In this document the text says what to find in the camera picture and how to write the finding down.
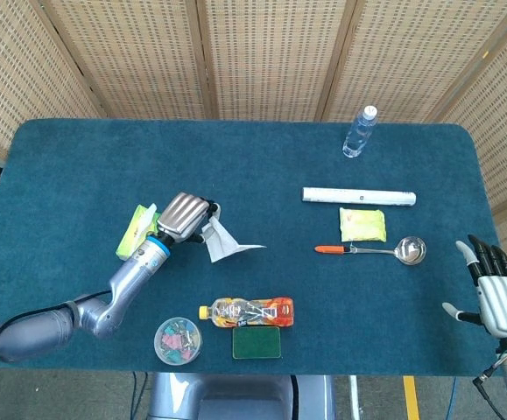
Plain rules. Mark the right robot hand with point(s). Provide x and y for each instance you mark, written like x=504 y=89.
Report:
x=500 y=302

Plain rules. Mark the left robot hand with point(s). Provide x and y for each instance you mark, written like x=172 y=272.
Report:
x=183 y=216

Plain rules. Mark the white tissue sheet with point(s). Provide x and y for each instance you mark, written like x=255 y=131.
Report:
x=222 y=245

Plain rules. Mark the green tissue pack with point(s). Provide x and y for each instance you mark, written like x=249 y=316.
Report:
x=135 y=234

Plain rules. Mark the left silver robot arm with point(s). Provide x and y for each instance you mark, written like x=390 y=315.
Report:
x=100 y=302

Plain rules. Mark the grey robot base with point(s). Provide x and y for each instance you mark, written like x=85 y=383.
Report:
x=240 y=397

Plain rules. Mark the blue table mat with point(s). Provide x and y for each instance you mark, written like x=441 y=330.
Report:
x=257 y=166

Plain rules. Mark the orange drink bottle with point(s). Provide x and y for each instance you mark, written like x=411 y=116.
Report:
x=253 y=312

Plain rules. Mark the round container of clips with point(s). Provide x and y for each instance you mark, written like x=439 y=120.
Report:
x=178 y=340

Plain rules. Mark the green scouring sponge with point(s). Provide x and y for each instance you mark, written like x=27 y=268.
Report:
x=256 y=343

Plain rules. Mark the yellow snack packet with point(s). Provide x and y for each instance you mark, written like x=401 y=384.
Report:
x=362 y=224

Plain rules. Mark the woven folding screen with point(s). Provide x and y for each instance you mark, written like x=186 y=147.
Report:
x=253 y=57

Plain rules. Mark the white long tube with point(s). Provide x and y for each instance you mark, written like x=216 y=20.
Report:
x=358 y=196

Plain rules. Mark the clear water bottle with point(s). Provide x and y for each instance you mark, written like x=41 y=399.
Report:
x=359 y=133

